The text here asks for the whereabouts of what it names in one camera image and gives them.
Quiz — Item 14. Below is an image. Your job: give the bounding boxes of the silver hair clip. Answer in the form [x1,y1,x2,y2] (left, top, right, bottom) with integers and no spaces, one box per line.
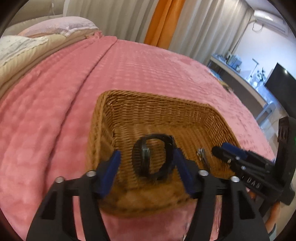
[197,148,211,172]

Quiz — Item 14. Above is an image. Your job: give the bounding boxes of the black wristwatch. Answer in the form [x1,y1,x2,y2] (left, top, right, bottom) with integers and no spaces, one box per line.
[132,133,176,181]

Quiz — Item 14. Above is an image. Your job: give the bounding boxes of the person's right hand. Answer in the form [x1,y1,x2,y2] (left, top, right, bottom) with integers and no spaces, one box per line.
[247,189,280,240]

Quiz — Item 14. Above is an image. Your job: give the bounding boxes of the white desk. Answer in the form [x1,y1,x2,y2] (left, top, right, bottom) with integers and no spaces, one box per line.
[208,55,275,126]

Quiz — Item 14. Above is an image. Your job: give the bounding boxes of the white desk lamp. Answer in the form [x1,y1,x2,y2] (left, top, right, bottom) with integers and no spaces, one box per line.
[248,58,259,80]

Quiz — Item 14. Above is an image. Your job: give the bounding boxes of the black television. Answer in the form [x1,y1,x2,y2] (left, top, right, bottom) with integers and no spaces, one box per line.
[264,63,296,118]

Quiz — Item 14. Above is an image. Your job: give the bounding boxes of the pink bed blanket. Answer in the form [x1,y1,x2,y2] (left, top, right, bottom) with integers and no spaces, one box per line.
[1,35,274,238]

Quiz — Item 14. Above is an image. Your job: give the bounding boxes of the brown wicker basket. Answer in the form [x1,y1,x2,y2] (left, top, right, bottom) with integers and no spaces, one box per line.
[86,89,242,217]

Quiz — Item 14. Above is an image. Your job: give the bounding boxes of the grey curtains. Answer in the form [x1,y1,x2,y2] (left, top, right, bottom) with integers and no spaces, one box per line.
[63,1,254,64]

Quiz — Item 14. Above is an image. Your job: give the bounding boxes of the white air conditioner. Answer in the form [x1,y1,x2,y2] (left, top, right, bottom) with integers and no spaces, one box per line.
[254,10,289,36]

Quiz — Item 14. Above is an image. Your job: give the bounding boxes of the orange curtain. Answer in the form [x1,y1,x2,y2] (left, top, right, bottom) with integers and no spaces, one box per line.
[144,0,185,49]

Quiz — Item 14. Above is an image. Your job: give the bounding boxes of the beige quilt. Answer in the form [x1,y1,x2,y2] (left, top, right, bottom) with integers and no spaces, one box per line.
[1,30,103,97]

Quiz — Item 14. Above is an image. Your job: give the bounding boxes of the white floral pillow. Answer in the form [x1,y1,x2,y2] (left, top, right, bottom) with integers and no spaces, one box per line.
[1,35,48,66]

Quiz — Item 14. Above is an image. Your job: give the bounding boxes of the lilac pillow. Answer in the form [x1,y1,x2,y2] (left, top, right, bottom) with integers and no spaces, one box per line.
[18,16,98,38]

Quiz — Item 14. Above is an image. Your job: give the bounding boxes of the beige padded headboard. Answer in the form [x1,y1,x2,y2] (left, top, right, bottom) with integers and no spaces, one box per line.
[3,0,65,35]

